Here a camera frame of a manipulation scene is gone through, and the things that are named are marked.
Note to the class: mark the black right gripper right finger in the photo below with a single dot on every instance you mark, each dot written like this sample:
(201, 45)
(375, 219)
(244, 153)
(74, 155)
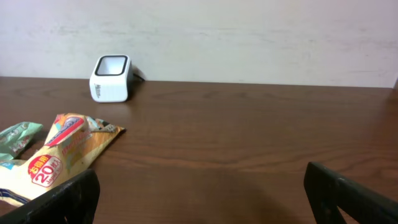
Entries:
(329, 193)

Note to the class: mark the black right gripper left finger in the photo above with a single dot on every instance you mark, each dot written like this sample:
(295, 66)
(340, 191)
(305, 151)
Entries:
(74, 201)

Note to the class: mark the yellow snack bag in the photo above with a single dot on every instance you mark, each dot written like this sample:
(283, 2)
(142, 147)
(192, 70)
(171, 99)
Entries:
(73, 143)

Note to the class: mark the teal snack packet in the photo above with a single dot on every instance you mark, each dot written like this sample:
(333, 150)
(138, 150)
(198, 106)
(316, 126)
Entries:
(15, 138)

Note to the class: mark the white barcode scanner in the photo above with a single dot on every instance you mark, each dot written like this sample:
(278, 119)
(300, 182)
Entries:
(111, 79)

